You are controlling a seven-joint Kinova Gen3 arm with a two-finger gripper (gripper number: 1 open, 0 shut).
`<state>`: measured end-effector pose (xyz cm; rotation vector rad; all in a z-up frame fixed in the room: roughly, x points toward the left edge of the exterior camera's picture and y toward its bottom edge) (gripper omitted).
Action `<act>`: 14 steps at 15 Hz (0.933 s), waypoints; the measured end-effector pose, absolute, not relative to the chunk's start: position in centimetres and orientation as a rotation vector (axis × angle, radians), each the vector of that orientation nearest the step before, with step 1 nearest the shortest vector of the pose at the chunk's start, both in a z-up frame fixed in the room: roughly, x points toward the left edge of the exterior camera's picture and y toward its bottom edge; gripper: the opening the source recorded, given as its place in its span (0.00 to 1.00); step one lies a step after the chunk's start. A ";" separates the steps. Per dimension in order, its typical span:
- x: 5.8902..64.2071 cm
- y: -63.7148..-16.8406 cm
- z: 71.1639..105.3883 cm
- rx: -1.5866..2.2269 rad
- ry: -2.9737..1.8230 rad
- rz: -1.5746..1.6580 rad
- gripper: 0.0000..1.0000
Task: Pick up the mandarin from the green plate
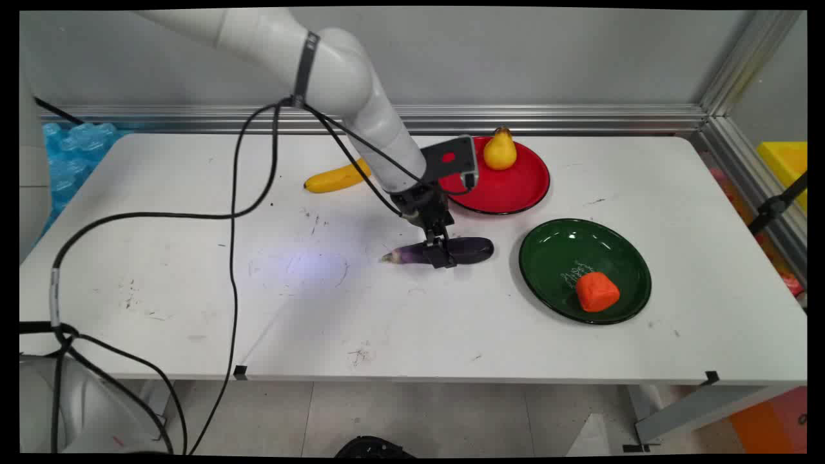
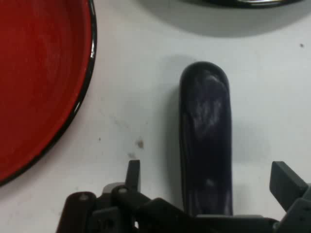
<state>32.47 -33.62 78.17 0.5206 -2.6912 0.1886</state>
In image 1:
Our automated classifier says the black round object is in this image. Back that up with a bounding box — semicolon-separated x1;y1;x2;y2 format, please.
334;436;416;459

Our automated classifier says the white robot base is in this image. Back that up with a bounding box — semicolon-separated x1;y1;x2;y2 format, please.
19;353;170;454

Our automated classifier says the yellow pear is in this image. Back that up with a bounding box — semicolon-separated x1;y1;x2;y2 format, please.
483;126;518;171

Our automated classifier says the black velcro strap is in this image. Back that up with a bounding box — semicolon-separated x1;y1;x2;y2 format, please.
291;30;321;108

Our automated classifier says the yellow banana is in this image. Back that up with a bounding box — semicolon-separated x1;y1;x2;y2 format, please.
304;157;373;194

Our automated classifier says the orange carrot piece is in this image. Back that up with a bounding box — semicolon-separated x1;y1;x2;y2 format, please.
575;271;621;314

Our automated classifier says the black cable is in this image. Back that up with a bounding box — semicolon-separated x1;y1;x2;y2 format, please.
50;100;284;454
187;97;478;457

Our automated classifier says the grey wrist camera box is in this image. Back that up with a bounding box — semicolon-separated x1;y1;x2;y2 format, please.
422;135;480;191

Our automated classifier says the yellow bin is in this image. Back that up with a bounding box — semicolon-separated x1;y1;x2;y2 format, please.
756;140;808;213

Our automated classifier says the black tripod clamp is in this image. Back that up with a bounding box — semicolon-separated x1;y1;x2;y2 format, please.
748;171;808;237

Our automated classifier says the red plate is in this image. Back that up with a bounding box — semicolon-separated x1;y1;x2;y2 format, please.
438;136;551;216

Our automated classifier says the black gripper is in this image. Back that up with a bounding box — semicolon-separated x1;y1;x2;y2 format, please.
391;182;458;269

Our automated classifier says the green plate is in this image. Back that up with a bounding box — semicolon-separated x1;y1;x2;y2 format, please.
518;218;652;325

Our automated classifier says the purple eggplant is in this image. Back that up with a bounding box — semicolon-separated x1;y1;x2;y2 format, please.
380;237;495;266

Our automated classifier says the aluminium frame rail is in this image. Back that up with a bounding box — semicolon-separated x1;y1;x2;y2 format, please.
40;103;710;136
690;9;808;284

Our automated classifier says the white table leg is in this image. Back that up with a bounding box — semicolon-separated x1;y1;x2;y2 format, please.
624;384;774;447

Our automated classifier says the blue bubble wrap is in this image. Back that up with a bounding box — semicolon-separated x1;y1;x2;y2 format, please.
41;121;133;234

